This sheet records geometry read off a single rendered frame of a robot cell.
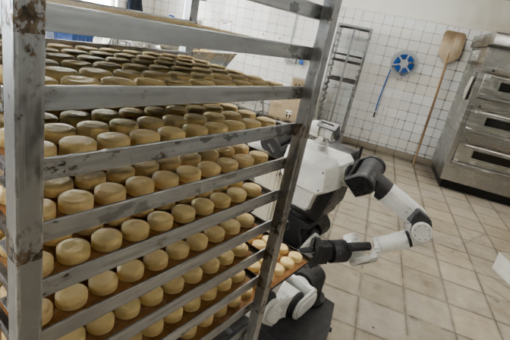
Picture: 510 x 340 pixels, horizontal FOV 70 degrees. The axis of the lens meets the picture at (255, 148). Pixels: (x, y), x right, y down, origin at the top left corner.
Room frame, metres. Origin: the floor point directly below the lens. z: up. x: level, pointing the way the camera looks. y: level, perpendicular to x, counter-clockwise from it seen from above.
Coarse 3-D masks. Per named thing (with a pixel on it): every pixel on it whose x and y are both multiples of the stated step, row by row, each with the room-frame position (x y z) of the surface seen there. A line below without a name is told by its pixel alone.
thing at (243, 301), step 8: (280, 256) 1.16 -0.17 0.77; (296, 264) 1.12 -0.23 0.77; (256, 272) 1.03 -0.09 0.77; (288, 272) 1.07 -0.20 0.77; (280, 280) 1.02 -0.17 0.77; (240, 304) 0.87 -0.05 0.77; (232, 312) 0.84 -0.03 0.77; (216, 320) 0.79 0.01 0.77; (224, 320) 0.80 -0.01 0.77; (200, 328) 0.76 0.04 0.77; (208, 328) 0.76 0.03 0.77; (200, 336) 0.73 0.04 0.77
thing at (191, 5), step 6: (186, 0) 1.12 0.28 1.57; (192, 0) 1.11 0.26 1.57; (198, 0) 1.13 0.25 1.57; (186, 6) 1.12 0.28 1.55; (192, 6) 1.11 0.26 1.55; (198, 6) 1.13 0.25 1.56; (186, 12) 1.12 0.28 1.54; (192, 12) 1.11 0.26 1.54; (186, 18) 1.12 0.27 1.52; (192, 18) 1.12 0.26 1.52; (180, 48) 1.12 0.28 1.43; (186, 48) 1.11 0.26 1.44; (192, 48) 1.13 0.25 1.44
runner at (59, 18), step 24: (0, 0) 0.37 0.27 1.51; (0, 24) 0.37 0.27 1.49; (48, 24) 0.40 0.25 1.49; (72, 24) 0.42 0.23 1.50; (96, 24) 0.45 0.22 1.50; (120, 24) 0.47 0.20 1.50; (144, 24) 0.50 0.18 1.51; (168, 24) 0.53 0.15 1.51; (216, 48) 0.62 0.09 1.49; (240, 48) 0.66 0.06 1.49; (264, 48) 0.72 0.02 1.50; (288, 48) 0.79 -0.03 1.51; (312, 48) 0.86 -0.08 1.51
